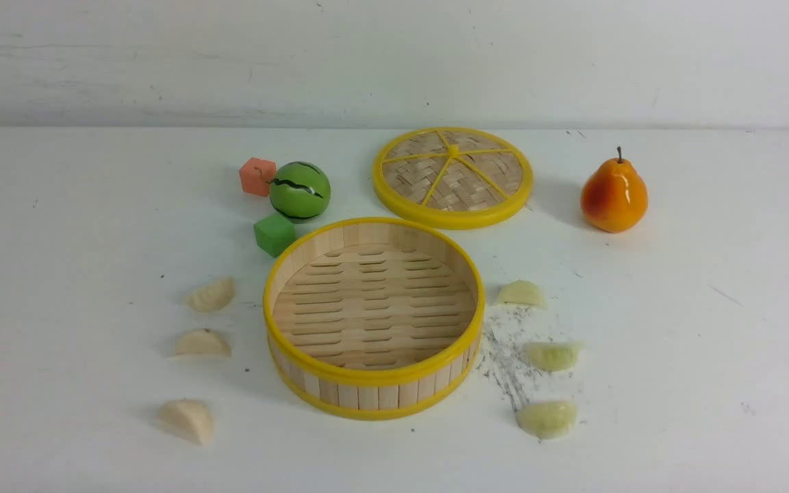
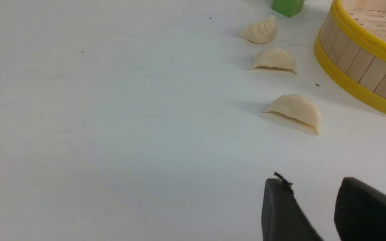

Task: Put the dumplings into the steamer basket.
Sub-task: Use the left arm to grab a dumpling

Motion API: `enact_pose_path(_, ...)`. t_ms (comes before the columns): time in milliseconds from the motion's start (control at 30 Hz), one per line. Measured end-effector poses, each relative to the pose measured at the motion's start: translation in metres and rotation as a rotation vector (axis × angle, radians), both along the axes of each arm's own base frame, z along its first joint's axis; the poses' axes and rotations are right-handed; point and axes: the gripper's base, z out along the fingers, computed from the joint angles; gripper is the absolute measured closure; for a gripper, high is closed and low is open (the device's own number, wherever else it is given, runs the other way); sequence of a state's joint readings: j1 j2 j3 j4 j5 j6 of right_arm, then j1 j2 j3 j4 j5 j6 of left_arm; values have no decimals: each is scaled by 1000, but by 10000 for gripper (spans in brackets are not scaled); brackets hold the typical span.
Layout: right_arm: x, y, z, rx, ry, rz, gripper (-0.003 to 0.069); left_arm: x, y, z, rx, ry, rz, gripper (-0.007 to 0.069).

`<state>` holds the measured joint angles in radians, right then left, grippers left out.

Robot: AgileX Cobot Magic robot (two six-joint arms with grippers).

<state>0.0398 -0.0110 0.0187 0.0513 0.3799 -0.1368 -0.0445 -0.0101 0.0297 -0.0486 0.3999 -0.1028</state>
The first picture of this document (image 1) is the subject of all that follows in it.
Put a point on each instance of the pale green dumpling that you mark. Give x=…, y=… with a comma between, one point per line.
x=553, y=356
x=547, y=420
x=521, y=292

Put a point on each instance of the white dumpling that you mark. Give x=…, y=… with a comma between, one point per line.
x=211, y=297
x=191, y=419
x=202, y=342

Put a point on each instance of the yellow rimmed bamboo steamer tray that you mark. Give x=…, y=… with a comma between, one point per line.
x=374, y=318

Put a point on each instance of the woven bamboo steamer lid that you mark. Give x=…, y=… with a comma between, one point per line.
x=452, y=178

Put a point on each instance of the green toy watermelon ball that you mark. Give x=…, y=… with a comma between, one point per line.
x=300, y=191

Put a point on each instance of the green foam cube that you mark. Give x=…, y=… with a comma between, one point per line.
x=274, y=234

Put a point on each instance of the orange foam cube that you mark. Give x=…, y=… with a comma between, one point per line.
x=256, y=176

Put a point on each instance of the orange yellow toy pear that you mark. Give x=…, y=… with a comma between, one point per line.
x=615, y=198

